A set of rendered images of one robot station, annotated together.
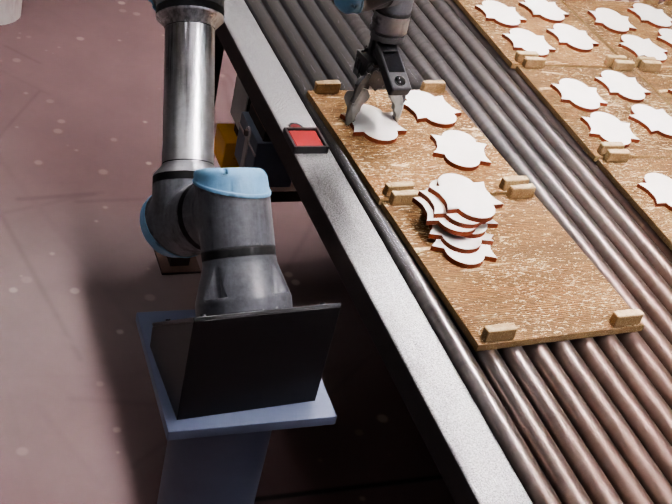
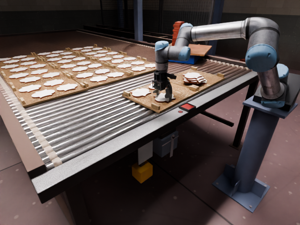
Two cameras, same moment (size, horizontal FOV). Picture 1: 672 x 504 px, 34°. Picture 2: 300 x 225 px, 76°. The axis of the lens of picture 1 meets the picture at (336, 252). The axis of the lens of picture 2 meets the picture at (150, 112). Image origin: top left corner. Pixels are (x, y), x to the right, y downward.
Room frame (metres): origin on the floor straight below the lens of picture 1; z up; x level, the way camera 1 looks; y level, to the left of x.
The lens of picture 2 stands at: (2.43, 1.06, 1.48)
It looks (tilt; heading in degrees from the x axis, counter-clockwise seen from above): 30 degrees down; 255
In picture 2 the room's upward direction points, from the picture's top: straight up
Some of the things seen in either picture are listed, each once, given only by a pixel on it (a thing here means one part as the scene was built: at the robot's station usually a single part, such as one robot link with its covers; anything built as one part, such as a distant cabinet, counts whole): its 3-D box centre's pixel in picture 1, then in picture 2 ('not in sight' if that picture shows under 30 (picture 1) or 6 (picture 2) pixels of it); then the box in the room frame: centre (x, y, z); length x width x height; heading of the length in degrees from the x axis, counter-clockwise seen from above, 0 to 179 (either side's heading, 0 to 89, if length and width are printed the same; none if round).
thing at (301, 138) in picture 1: (305, 140); (187, 107); (1.94, 0.12, 0.92); 0.06 x 0.06 x 0.01; 28
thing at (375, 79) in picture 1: (380, 57); (161, 79); (2.08, 0.01, 1.08); 0.09 x 0.08 x 0.12; 31
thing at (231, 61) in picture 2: not in sight; (131, 42); (1.86, -2.26, 0.90); 4.04 x 0.06 x 0.10; 118
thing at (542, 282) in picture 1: (507, 264); (194, 79); (1.68, -0.32, 0.93); 0.41 x 0.35 x 0.02; 30
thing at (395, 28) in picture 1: (389, 22); (162, 65); (2.08, 0.01, 1.16); 0.08 x 0.08 x 0.05
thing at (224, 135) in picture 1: (239, 119); (142, 160); (2.27, 0.31, 0.74); 0.09 x 0.08 x 0.24; 28
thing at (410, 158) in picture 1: (414, 141); (160, 93); (2.04, -0.10, 0.93); 0.41 x 0.35 x 0.02; 30
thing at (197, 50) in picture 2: not in sight; (185, 48); (1.45, -1.01, 1.03); 0.50 x 0.50 x 0.02; 51
